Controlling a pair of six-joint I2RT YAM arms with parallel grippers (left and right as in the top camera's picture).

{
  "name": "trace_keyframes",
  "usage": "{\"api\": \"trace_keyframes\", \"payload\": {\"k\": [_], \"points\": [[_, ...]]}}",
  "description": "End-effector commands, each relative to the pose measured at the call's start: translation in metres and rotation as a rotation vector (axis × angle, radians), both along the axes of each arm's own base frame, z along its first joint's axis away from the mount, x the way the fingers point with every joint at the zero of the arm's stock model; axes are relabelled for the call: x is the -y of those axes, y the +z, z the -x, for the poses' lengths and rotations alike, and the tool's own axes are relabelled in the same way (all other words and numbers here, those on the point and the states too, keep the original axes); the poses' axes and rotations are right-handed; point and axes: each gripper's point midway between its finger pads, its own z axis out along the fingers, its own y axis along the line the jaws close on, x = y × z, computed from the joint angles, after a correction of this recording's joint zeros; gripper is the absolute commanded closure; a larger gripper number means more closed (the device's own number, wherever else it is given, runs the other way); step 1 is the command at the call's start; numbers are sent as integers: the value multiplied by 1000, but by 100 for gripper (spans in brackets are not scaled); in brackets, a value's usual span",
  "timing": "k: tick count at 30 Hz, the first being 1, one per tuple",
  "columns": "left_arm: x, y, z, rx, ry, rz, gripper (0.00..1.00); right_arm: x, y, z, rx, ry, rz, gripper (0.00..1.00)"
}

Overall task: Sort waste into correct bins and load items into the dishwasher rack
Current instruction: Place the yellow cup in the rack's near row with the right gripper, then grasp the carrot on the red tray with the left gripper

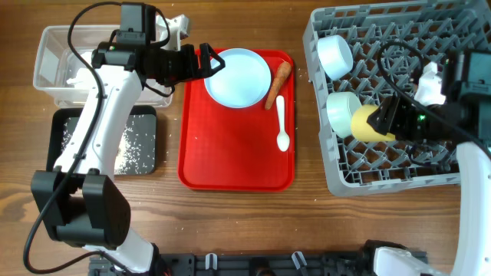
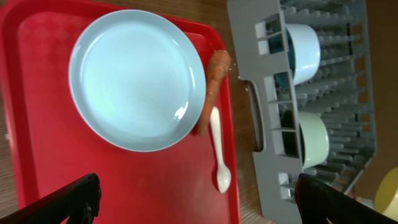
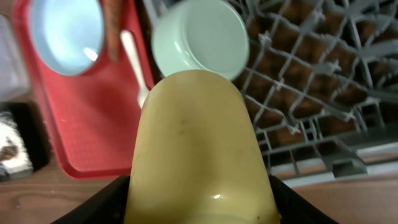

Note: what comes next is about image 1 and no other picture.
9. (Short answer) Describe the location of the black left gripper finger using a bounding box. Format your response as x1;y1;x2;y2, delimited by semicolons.
199;43;226;66
198;63;225;79

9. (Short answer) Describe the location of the yellow cup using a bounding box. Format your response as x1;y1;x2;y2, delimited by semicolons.
351;105;396;142

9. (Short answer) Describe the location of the large light blue plate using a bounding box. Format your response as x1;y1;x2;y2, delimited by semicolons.
204;48;272;109

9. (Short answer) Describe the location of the green bowl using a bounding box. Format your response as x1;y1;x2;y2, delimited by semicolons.
326;92;361;138

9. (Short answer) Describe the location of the orange carrot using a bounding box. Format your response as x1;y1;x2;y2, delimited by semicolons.
265;61;292;110

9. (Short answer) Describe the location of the light blue bowl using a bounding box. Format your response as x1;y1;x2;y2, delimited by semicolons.
318;35;354;81

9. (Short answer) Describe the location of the white plastic spoon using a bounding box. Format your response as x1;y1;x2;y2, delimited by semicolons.
275;95;290;152

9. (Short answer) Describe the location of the white rice pile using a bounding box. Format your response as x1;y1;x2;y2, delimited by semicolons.
61;114;157;176

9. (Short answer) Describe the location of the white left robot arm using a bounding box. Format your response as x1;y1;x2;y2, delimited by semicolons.
31;2;226;275

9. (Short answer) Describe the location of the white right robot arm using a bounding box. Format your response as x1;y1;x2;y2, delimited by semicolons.
351;49;490;275

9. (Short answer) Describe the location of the grey dishwasher rack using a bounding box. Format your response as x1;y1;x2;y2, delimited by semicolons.
302;1;490;196

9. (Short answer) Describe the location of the black food waste tray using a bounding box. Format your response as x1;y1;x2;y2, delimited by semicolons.
46;106;157;176

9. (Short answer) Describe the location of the clear plastic waste bin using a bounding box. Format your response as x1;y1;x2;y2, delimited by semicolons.
32;25;176;108

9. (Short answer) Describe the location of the red serving tray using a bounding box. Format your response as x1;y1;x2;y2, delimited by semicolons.
177;48;296;192

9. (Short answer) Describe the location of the white crumpled paper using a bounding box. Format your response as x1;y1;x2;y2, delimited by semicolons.
66;68;89;86

